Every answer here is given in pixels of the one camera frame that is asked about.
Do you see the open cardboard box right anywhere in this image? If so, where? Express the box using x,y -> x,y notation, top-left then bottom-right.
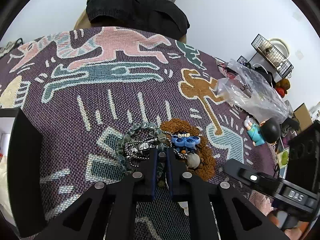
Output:
293,103 -> 313,133

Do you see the brown seed bead bracelet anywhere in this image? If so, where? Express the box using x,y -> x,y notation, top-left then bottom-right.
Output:
159,117 -> 217,183

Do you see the black jacket on chair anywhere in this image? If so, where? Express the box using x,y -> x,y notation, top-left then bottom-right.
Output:
86,0 -> 190,40

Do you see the green stone bead bracelet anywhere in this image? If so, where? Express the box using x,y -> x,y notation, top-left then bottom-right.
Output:
115,121 -> 169,176

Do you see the clear plastic bag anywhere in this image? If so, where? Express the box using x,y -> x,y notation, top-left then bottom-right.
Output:
214,59 -> 289,124

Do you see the black jewelry box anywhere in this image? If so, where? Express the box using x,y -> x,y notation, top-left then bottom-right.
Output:
1,108 -> 46,238

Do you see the blue flower bead ornament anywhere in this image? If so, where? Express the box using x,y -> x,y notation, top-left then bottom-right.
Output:
171,133 -> 201,154

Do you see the black wire basket shelf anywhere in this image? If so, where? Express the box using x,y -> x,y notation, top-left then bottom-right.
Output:
251,34 -> 294,79

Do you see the brown plush toy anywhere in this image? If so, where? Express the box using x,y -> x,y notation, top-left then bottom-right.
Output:
275,79 -> 291,98

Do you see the black-haired boy figurine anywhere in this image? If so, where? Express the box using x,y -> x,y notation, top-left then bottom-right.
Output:
244,116 -> 281,146

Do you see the white organza pouch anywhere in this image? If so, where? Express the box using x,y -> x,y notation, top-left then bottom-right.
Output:
0,154 -> 12,220

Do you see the purple patterned woven blanket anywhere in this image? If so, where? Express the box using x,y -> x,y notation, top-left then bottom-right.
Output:
1,27 -> 275,239

